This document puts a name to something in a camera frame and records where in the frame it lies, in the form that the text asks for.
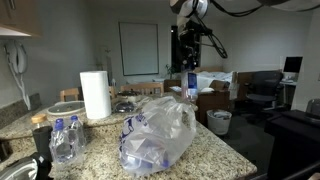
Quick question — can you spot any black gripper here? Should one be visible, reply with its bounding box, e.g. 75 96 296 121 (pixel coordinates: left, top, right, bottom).
178 21 212 67

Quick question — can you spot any water bottle blue label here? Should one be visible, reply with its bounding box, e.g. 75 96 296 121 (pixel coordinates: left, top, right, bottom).
181 67 198 102

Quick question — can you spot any white plastic shopping bag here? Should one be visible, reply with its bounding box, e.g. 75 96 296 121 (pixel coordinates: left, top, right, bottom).
118 96 196 177

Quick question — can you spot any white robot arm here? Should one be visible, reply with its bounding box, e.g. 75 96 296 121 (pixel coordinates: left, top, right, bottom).
170 0 320 59

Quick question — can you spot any pack of water bottles left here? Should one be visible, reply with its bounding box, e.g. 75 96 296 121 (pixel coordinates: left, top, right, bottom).
49 115 86 166

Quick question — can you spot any cardboard box with cloth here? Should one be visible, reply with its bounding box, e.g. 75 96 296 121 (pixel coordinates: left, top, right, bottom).
163 69 239 124

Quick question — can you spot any white waste basket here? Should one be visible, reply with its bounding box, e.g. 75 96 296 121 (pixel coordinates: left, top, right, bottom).
207 110 232 135

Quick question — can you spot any black office chair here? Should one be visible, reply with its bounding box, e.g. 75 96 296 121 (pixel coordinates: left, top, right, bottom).
246 71 283 112

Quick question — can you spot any computer monitor on desk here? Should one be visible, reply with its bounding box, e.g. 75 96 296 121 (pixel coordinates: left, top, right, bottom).
283 56 303 80

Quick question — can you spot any white paper towel roll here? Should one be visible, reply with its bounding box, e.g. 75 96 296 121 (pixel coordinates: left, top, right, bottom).
80 71 111 119

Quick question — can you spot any wooden chair back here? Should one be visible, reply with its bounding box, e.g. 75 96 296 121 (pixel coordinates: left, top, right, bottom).
60 88 79 102

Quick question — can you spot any round glass lid bowl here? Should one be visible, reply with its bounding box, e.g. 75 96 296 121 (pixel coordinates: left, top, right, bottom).
47 101 85 116

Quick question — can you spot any black cabinet right foreground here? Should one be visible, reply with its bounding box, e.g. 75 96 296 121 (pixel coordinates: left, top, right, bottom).
264 110 320 180

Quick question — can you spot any wooden upper cabinet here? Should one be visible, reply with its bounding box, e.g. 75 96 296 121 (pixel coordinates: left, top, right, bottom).
0 0 42 37

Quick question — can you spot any jar with wooden lid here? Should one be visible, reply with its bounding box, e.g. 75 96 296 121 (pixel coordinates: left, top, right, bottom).
31 114 53 162

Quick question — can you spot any black camera cable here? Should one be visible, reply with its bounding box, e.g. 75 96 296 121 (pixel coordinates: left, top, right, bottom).
193 0 264 60

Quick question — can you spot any white wall phone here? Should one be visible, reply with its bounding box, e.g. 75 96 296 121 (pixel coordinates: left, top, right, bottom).
4 40 31 110

